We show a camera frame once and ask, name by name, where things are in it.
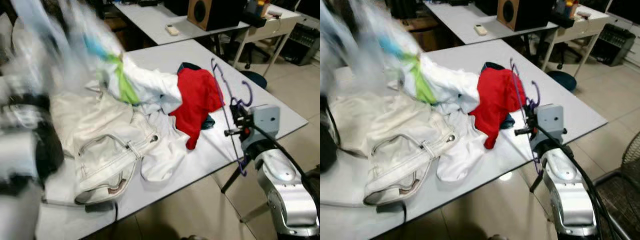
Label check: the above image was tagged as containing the wooden loudspeaker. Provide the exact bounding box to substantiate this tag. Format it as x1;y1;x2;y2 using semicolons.
187;0;247;32
496;0;555;32

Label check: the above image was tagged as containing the red garment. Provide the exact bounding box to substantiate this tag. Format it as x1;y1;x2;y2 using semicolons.
169;65;224;151
468;66;527;150

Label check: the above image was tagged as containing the purple plastic hanger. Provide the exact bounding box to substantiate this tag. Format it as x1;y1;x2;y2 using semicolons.
509;58;543;176
210;58;254;177

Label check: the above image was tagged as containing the black wire fan guard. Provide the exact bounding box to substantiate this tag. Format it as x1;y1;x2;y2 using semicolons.
592;131;640;240

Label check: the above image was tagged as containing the white garment with green stripe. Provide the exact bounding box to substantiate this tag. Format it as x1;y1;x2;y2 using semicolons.
322;0;482;115
10;0;183;115

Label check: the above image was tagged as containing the white zip jacket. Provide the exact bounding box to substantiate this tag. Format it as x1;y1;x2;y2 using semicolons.
330;92;453;207
50;90;163;206

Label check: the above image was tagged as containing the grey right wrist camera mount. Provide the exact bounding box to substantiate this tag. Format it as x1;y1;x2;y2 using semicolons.
251;104;282;141
534;103;567;143

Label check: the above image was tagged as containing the black device with orange top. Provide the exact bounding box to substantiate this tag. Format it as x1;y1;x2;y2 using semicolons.
552;0;583;28
244;0;273;28

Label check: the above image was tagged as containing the dark blue stool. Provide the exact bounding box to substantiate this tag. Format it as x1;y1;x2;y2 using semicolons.
240;70;268;91
546;70;577;92

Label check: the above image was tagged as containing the small white cloth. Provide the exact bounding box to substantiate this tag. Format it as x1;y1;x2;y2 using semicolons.
140;111;192;183
436;112;488;183

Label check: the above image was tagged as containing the white background desk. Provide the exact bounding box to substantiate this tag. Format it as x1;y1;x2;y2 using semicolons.
115;0;303;76
425;0;612;76

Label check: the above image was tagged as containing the black audio equipment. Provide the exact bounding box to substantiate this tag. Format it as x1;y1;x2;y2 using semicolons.
280;22;321;67
590;22;636;67

